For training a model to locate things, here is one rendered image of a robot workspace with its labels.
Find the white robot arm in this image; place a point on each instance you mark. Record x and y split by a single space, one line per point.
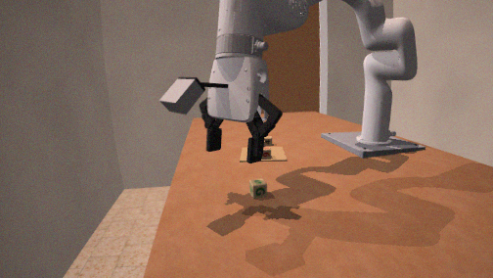
241 30

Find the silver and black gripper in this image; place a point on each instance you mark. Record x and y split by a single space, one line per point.
245 100

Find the tan square mat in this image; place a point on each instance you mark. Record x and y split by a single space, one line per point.
277 155

